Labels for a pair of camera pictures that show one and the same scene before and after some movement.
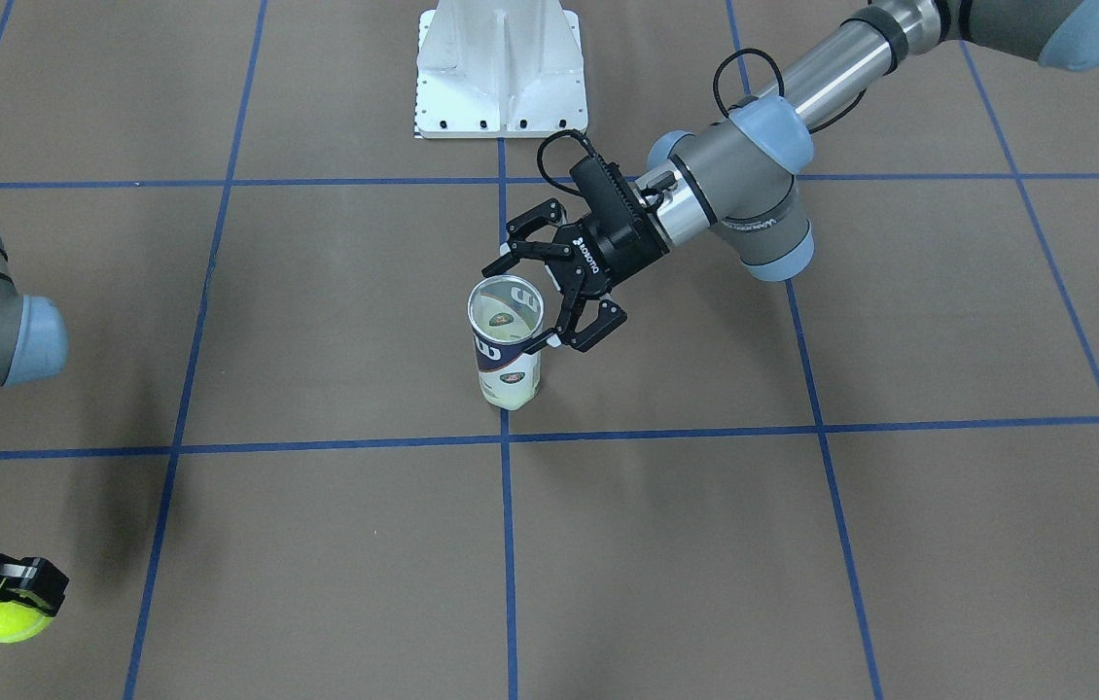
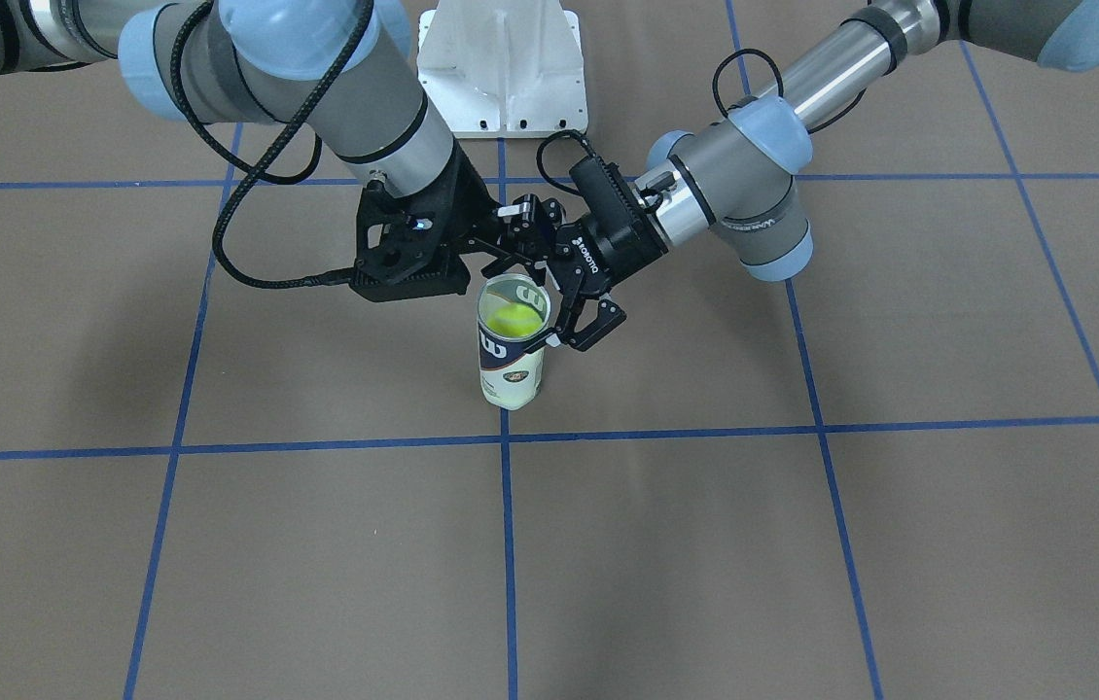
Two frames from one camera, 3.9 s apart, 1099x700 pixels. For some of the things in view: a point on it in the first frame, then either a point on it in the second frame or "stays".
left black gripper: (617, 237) stays
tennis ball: (7, 621) to (514, 320)
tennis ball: (511, 387) stays
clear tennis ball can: (504, 313) stays
